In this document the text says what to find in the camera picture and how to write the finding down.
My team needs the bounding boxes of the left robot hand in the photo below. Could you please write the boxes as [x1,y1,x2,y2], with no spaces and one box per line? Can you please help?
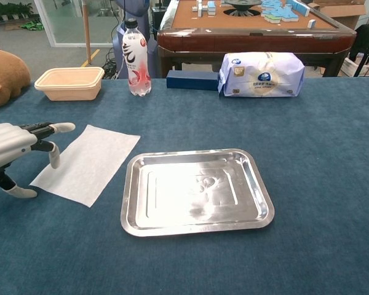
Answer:
[0,122,76,199]

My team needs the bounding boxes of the white paper towel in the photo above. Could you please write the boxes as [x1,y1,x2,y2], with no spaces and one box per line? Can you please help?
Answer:
[30,124,141,208]

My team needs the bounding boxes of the stainless steel tray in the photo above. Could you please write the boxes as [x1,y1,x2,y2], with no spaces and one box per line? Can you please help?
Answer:
[120,148,276,237]

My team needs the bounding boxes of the brown plush capybara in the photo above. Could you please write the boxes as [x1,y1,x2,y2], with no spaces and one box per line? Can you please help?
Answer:
[0,48,31,109]

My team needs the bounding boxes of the beige plastic food container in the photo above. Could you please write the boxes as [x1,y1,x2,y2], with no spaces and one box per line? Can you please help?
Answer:
[34,66,106,101]

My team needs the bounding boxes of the green potted plants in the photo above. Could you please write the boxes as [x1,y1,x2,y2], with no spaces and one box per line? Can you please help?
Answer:
[0,2,34,21]

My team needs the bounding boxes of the wooden pole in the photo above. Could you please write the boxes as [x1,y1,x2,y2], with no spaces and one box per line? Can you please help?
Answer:
[82,0,92,64]

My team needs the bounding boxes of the clear drink bottle red label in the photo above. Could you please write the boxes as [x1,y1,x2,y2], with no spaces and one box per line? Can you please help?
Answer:
[122,18,152,97]

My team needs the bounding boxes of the blue grey machine base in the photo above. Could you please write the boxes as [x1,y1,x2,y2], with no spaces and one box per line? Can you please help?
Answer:
[112,0,159,79]

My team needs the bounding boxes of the dark blue cardboard box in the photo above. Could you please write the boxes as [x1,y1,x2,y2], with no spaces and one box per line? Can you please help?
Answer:
[166,69,220,91]

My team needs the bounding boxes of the small stack of mahjong tiles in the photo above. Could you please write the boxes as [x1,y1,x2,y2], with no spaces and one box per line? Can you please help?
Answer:
[192,0,218,17]

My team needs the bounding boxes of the white blue tissue pack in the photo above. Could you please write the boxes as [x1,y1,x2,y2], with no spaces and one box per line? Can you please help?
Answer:
[217,51,306,98]

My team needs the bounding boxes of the brown mahjong table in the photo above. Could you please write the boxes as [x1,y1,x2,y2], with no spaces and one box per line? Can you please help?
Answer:
[156,0,357,78]

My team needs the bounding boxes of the black mahjong table centre dome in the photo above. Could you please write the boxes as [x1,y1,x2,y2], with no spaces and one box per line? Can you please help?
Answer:
[223,0,264,17]

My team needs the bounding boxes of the pile of blue mahjong tiles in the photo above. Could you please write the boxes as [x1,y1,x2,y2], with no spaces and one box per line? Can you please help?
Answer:
[261,0,300,24]

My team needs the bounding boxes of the brown cardboard box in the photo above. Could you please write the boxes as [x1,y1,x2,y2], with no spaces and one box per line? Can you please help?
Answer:
[313,0,369,30]

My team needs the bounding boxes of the tangled black floor cables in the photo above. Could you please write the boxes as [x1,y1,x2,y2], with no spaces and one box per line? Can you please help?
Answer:
[101,47,121,79]

